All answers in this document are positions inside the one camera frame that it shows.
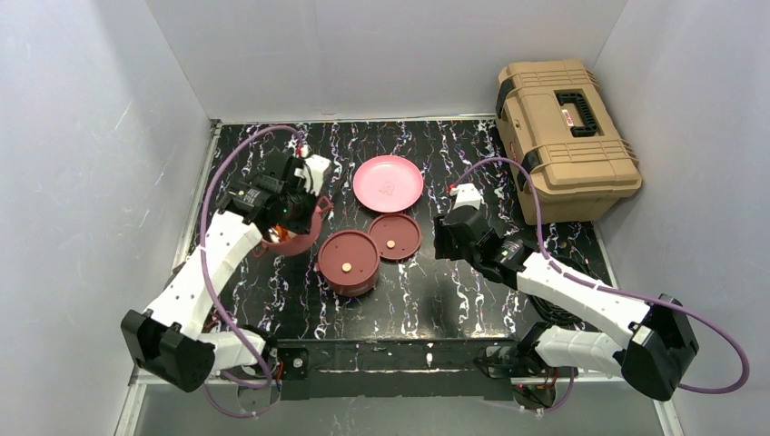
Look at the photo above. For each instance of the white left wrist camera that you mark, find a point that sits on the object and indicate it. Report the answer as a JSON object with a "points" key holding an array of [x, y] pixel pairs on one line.
{"points": [[313, 172]]}

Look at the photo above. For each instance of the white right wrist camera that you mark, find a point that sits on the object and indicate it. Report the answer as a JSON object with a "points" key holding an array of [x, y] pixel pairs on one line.
{"points": [[465, 194]]}

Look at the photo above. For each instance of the pink plate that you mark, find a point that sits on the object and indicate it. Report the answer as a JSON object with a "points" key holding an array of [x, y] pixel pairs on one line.
{"points": [[388, 184]]}

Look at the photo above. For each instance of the tan plastic tool case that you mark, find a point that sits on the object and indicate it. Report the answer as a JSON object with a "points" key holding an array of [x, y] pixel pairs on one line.
{"points": [[571, 163]]}

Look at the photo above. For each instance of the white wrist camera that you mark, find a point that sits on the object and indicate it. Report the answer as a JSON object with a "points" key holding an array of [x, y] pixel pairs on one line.
{"points": [[465, 194], [313, 172]]}

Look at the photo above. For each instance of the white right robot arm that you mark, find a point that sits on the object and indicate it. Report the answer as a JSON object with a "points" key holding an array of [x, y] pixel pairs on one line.
{"points": [[649, 345]]}

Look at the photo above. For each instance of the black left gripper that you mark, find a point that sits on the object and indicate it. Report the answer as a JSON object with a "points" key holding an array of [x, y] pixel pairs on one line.
{"points": [[303, 211]]}

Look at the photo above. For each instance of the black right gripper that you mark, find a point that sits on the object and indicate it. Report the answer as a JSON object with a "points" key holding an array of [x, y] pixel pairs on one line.
{"points": [[449, 239]]}

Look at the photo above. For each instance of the aluminium front frame rail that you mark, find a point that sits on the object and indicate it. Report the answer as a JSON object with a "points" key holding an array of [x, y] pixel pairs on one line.
{"points": [[391, 388]]}

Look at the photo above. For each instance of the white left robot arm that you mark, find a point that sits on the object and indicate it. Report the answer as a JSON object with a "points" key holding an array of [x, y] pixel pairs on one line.
{"points": [[167, 338]]}

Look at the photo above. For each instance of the dark red round lid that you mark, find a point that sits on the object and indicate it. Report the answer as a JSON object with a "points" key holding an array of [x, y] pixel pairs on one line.
{"points": [[397, 236], [349, 246]]}

